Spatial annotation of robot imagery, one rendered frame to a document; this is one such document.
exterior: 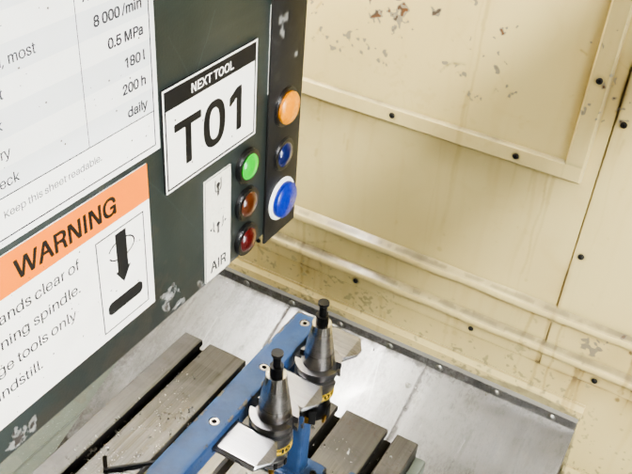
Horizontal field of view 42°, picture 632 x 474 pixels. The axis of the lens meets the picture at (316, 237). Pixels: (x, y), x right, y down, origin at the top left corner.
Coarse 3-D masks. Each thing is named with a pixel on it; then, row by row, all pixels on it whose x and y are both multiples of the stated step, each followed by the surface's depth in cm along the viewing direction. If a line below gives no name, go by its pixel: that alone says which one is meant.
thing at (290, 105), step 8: (288, 96) 59; (296, 96) 60; (280, 104) 59; (288, 104) 59; (296, 104) 60; (280, 112) 59; (288, 112) 60; (296, 112) 61; (280, 120) 60; (288, 120) 60
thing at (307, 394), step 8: (288, 376) 110; (296, 376) 110; (296, 384) 109; (304, 384) 109; (312, 384) 109; (296, 392) 107; (304, 392) 107; (312, 392) 108; (320, 392) 108; (296, 400) 106; (304, 400) 106; (312, 400) 107; (320, 400) 107; (304, 408) 105
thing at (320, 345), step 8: (312, 320) 107; (312, 328) 107; (320, 328) 106; (328, 328) 107; (312, 336) 107; (320, 336) 107; (328, 336) 107; (312, 344) 108; (320, 344) 107; (328, 344) 108; (304, 352) 110; (312, 352) 108; (320, 352) 108; (328, 352) 108; (304, 360) 110; (312, 360) 109; (320, 360) 108; (328, 360) 109; (312, 368) 109; (320, 368) 109; (328, 368) 110
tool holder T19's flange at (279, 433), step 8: (256, 408) 103; (296, 408) 104; (256, 416) 102; (296, 416) 103; (248, 424) 104; (256, 424) 101; (264, 424) 102; (288, 424) 103; (296, 424) 104; (264, 432) 101; (272, 432) 101; (280, 432) 101; (288, 432) 102; (280, 440) 102; (288, 440) 103
